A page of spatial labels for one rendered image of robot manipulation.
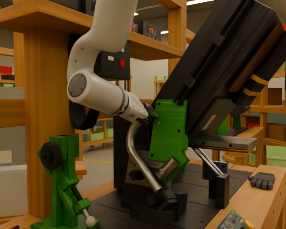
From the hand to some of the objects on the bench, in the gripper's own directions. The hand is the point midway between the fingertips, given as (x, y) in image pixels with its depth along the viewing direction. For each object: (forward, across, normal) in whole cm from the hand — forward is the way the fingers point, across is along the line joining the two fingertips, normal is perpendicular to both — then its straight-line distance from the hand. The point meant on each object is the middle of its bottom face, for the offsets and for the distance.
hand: (145, 114), depth 90 cm
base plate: (+22, +22, -20) cm, 37 cm away
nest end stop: (+3, +30, -13) cm, 33 cm away
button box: (+4, +48, -3) cm, 48 cm away
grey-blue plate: (+30, +30, -5) cm, 43 cm away
